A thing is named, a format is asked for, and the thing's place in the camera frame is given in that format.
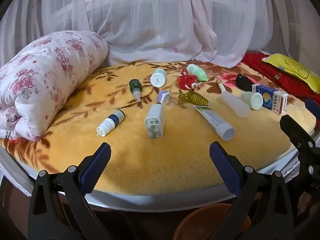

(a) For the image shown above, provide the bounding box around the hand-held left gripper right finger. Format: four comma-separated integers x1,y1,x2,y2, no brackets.
209,141,294,240

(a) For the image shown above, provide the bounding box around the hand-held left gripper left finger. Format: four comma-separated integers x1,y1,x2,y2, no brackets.
27,142,118,240

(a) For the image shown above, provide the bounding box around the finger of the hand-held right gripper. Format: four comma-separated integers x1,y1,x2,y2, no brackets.
305,98,320,128
279,114,320,195

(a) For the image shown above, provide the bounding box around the green and white bottle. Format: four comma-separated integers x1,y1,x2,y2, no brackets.
186,64,209,82

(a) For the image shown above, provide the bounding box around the white toothpaste tube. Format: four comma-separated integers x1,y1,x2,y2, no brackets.
194,104,235,142

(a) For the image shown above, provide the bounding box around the blue and white medicine box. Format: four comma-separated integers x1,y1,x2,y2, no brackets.
252,84,288,116

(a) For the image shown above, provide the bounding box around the red cloth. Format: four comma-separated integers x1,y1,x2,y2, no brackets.
241,51,320,105

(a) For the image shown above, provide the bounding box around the yellow printed pillow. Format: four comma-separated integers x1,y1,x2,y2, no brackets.
262,53,320,92

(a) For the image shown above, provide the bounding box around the blue and white small bottle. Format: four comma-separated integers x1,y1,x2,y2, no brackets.
96,109,125,137

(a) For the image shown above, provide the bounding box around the yellow floral plush blanket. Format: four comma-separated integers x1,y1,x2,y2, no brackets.
0,61,316,195

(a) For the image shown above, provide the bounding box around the white plastic squeeze bottle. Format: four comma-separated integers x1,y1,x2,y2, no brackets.
217,82,250,118

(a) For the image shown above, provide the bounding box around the orange plastic basin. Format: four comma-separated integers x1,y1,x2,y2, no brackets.
173,203,252,240

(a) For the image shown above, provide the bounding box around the white power adapter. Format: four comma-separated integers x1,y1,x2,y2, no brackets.
144,104,165,139

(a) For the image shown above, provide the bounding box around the olive hair claw clip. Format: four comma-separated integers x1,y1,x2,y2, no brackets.
177,90,209,107

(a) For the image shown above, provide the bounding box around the black pouch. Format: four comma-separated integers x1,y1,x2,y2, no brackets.
235,74,259,92

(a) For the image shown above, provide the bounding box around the dark green dropper bottle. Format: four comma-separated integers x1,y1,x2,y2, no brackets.
129,79,143,102

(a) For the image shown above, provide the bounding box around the red plush toy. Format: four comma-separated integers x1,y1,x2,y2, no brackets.
176,69,201,91

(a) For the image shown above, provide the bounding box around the small purple capped container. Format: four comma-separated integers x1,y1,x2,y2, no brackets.
157,91,171,105

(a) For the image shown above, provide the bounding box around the pink floral rolled quilt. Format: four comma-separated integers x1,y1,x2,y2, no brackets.
0,30,110,142

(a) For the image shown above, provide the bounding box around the white round jar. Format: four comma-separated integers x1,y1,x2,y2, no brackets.
150,68,167,88

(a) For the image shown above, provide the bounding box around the white sheer curtain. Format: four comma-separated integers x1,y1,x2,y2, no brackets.
0,0,320,68

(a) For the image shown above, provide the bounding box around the white bed frame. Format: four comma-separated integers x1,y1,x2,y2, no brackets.
0,132,317,213

